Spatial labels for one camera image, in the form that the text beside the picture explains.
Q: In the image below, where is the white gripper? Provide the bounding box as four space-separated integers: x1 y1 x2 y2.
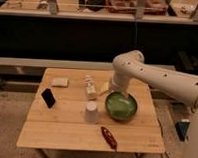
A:
109 72 131 97

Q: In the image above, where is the white ceramic cup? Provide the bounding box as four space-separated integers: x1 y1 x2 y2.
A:
84 101 99 123

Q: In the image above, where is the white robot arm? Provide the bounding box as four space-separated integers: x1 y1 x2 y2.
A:
109 50 198 158

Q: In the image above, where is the black eraser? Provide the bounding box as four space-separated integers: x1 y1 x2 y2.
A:
42 89 55 108

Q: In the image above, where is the green bowl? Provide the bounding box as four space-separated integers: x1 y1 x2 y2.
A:
104 91 137 122

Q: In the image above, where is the red chili pepper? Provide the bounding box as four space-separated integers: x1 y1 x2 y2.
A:
101 127 117 149

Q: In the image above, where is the wooden folding table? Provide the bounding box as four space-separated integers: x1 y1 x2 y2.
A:
17 68 165 154

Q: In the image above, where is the beige sponge block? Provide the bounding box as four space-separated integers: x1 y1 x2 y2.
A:
51 77 68 88

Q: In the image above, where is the black foot pedal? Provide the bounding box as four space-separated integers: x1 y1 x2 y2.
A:
175 120 190 142

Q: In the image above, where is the red crate on shelf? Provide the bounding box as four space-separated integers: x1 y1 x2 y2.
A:
105 0 167 15

